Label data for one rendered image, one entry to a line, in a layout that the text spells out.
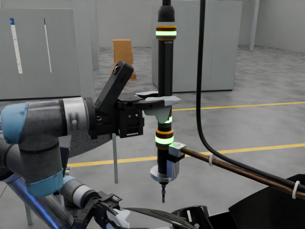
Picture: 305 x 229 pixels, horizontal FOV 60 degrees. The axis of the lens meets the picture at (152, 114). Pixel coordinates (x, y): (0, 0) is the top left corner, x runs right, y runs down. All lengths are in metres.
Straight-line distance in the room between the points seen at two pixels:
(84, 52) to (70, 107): 4.33
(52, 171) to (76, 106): 0.14
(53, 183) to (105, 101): 0.20
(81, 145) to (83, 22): 2.65
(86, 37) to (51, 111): 4.32
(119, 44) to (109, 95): 8.10
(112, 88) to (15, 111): 0.18
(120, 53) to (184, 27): 2.69
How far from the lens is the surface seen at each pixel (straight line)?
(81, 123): 0.53
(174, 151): 0.63
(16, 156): 0.61
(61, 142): 1.31
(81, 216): 0.91
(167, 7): 0.58
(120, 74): 0.53
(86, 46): 4.84
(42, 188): 0.59
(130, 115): 0.56
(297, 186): 0.53
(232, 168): 0.57
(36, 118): 0.53
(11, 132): 0.53
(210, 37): 7.01
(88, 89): 4.96
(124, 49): 8.66
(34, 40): 6.71
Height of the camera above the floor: 1.77
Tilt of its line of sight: 19 degrees down
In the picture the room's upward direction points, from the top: straight up
